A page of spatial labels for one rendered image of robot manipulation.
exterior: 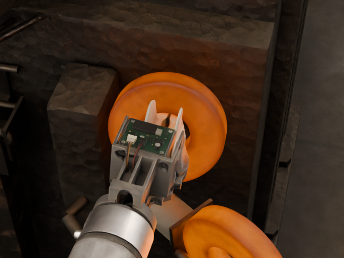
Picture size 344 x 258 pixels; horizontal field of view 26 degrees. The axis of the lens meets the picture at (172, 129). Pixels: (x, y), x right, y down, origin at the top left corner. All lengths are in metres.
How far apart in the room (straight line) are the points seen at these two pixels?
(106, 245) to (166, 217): 0.28
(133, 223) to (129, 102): 0.22
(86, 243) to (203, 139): 0.27
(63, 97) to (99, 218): 0.29
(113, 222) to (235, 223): 0.19
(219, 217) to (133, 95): 0.19
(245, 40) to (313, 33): 1.38
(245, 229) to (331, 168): 1.11
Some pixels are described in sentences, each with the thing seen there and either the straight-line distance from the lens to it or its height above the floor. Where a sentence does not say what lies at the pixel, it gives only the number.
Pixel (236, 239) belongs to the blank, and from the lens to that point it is 0.90.
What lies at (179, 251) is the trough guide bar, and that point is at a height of 0.68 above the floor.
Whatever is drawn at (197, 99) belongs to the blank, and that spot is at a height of 0.86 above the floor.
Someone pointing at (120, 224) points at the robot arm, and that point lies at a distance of 0.77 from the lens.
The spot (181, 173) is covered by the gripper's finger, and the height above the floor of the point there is 0.83.
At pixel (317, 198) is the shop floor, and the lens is 1.94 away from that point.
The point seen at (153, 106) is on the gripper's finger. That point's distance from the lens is 0.92.
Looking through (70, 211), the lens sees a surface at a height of 0.61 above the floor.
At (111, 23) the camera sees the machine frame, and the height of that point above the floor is 0.87.
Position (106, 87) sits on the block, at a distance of 1.04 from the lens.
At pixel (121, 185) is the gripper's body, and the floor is 0.91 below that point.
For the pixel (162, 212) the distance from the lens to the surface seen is 1.03.
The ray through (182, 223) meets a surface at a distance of 0.99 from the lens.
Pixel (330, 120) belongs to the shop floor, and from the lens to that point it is 2.12.
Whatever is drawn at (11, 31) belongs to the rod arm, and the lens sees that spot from 1.02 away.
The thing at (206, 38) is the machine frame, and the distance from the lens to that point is 1.00.
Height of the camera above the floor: 1.53
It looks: 48 degrees down
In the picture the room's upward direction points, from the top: straight up
